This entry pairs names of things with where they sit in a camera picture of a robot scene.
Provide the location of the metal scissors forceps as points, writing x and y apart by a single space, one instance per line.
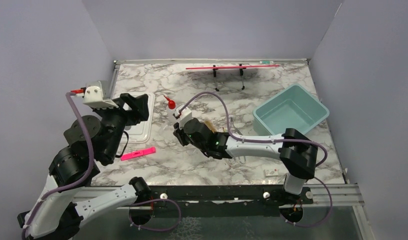
234 129

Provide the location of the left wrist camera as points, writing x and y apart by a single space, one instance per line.
94 98

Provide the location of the white plastic lid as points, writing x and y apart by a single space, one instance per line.
140 133

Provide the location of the red rod on stand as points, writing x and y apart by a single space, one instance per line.
232 67

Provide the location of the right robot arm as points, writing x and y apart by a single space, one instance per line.
293 149

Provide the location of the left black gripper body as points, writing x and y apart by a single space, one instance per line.
116 119

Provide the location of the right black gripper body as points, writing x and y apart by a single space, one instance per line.
185 139

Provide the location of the small green-white tube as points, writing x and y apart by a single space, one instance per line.
266 62

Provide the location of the small white label box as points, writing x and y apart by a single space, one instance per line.
269 173

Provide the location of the teal plastic bin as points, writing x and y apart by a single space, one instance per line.
294 107

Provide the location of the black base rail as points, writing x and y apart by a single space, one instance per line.
206 201

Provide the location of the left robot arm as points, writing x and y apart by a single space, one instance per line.
91 139

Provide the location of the red-capped wash bottle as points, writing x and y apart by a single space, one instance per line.
171 106

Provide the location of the brown bottle brush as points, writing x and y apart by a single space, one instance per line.
210 125

